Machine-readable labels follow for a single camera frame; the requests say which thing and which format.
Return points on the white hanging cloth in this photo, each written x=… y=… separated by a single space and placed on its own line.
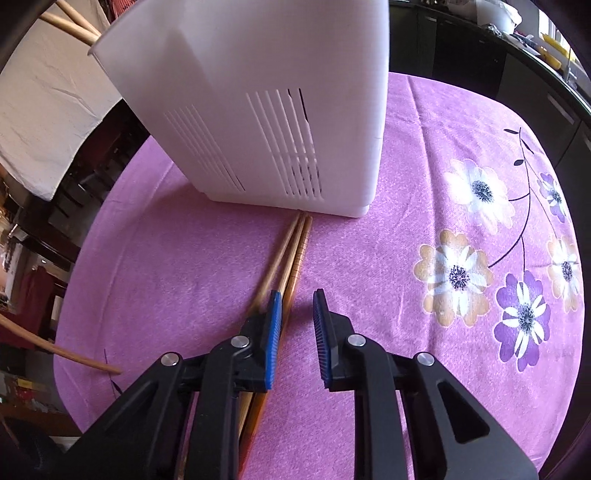
x=51 y=115

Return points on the yellow bowl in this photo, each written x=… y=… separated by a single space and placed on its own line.
x=556 y=50

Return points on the white plastic utensil holder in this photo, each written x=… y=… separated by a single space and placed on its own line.
x=258 y=92

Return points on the wooden chopstick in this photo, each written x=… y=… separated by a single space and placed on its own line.
x=291 y=258
x=299 y=263
x=69 y=354
x=277 y=263
x=78 y=16
x=64 y=26

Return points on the purple floral tablecloth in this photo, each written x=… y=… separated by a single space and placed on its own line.
x=392 y=258

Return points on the dark lower cabinets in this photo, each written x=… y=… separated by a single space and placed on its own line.
x=485 y=60

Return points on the white rice cooker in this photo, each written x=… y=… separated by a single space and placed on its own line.
x=491 y=14

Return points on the dark wooden chairs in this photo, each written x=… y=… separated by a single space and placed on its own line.
x=83 y=184

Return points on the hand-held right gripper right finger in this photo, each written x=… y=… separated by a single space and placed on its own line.
x=321 y=337

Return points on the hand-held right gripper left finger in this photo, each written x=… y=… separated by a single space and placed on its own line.
x=272 y=341

